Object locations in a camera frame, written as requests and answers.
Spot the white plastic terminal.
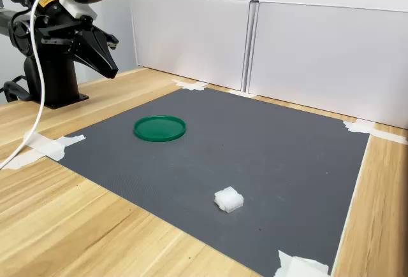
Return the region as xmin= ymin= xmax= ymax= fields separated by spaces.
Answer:
xmin=213 ymin=186 xmax=245 ymax=214

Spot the round green lid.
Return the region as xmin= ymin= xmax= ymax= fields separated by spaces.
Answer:
xmin=133 ymin=115 xmax=187 ymax=143

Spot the white tape piece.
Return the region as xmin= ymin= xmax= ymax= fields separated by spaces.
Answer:
xmin=171 ymin=78 xmax=208 ymax=92
xmin=226 ymin=89 xmax=256 ymax=99
xmin=342 ymin=118 xmax=408 ymax=146
xmin=56 ymin=134 xmax=87 ymax=147
xmin=273 ymin=250 xmax=331 ymax=277
xmin=23 ymin=130 xmax=67 ymax=162
xmin=0 ymin=148 xmax=45 ymax=171

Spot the dark grey mat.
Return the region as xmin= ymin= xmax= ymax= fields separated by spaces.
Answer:
xmin=56 ymin=87 xmax=371 ymax=277

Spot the white camera cable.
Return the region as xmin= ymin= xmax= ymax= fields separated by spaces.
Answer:
xmin=0 ymin=0 xmax=71 ymax=171

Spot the black base cable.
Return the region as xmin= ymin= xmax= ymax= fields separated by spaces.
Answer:
xmin=0 ymin=75 xmax=33 ymax=103

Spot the white partition post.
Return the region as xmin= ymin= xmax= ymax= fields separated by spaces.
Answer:
xmin=241 ymin=0 xmax=263 ymax=94

